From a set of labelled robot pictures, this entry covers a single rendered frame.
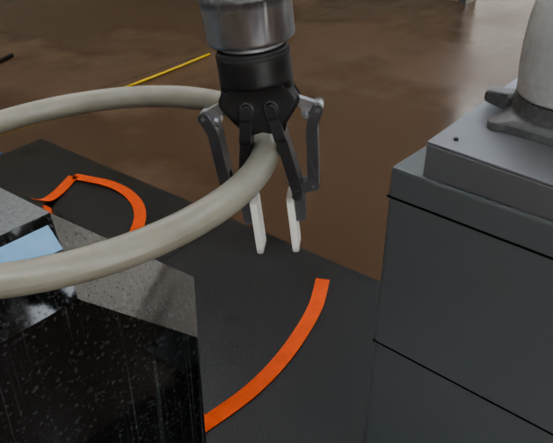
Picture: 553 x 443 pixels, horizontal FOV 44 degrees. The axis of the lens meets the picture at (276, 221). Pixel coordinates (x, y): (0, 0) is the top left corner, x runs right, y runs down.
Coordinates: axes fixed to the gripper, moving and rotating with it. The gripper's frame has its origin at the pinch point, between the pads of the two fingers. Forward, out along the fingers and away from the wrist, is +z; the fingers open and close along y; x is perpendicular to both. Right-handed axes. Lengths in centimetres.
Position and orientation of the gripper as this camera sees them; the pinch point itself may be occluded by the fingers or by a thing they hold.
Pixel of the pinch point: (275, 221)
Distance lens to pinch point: 77.9
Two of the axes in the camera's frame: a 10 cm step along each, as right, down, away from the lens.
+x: -1.1, 4.9, -8.7
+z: 1.2, 8.7, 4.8
